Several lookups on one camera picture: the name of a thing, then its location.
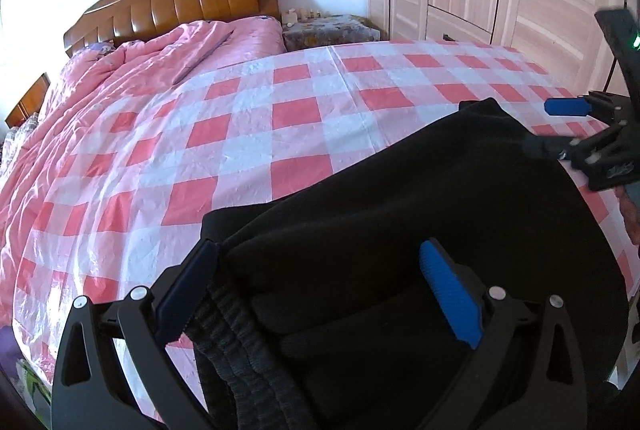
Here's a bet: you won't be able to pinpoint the purple cloth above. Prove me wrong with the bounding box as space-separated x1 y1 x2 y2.
0 324 32 363

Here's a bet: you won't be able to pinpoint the pink checked bed sheet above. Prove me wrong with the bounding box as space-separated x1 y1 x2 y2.
10 38 640 411

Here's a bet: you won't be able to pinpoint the patterned grey pillow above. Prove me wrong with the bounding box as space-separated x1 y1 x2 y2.
0 115 42 171

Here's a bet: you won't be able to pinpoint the black pants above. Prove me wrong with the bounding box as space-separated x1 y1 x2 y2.
192 98 629 430

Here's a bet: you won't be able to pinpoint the pink quilt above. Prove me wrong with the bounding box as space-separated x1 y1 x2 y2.
0 16 287 261

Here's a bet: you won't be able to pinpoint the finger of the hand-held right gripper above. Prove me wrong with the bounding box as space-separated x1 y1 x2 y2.
520 124 635 171
543 91 629 127

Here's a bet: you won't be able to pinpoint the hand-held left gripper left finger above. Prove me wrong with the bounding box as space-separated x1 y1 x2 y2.
50 240 221 430

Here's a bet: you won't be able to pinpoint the purple pillow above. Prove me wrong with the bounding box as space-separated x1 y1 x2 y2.
86 40 119 58

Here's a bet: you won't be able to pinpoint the wooden nightstand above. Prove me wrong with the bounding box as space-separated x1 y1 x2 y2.
5 72 52 129

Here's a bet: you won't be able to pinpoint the nightstand with floral cloth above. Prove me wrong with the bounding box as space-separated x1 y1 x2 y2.
281 14 382 54

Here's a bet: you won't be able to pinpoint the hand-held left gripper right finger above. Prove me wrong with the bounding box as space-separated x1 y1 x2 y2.
419 237 589 430

